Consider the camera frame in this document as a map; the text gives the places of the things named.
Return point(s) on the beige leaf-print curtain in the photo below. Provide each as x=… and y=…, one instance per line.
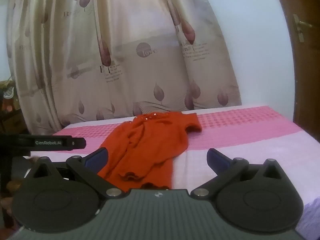
x=112, y=50

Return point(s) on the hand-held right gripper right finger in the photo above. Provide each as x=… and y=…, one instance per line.
x=218, y=159

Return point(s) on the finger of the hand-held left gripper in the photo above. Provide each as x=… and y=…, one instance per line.
x=47, y=142

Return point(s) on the person's left hand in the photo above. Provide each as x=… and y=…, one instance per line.
x=14, y=184

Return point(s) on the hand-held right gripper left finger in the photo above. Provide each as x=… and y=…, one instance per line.
x=98, y=159

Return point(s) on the dark clutter pile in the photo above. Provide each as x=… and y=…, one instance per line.
x=8, y=102

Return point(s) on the brown wooden door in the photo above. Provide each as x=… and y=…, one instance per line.
x=303, y=62

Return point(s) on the orange-red small garment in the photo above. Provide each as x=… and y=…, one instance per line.
x=147, y=145

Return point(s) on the pink checked bedsheet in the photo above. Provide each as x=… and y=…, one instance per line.
x=237, y=135

